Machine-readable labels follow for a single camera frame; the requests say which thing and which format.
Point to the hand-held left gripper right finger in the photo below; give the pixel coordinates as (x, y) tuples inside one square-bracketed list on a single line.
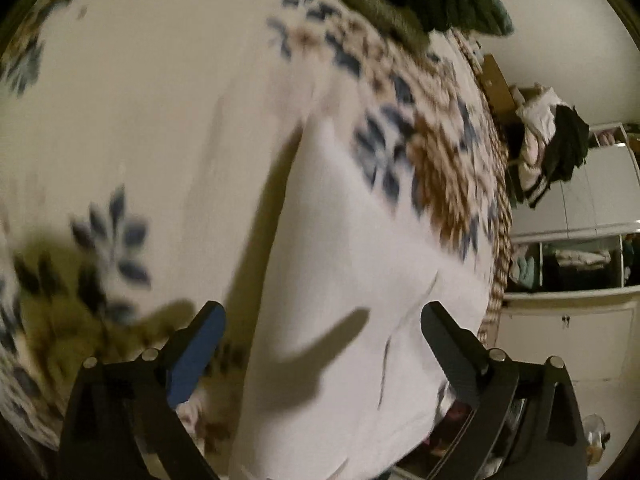
[(450, 355)]

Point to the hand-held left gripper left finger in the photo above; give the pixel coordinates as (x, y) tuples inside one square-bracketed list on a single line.
[(200, 350)]

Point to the white pants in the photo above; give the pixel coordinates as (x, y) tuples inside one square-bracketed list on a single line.
[(340, 260)]

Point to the teal folded clothes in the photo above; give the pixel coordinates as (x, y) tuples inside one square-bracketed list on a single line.
[(525, 270)]

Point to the white wardrobe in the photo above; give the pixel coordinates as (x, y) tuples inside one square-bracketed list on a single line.
[(575, 340)]

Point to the brown checkered blanket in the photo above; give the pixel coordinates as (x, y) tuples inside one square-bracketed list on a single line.
[(502, 240)]

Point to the black jacket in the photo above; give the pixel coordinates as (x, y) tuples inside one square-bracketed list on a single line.
[(567, 150)]

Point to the white clothes pile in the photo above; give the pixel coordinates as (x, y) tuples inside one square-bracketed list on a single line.
[(535, 130)]

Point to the bed with floral sheet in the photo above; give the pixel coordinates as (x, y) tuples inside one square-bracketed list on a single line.
[(150, 110)]

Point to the pink folded clothes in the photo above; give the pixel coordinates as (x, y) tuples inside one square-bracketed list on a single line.
[(606, 136)]

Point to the large cardboard box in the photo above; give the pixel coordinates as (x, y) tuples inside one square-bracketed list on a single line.
[(497, 85)]

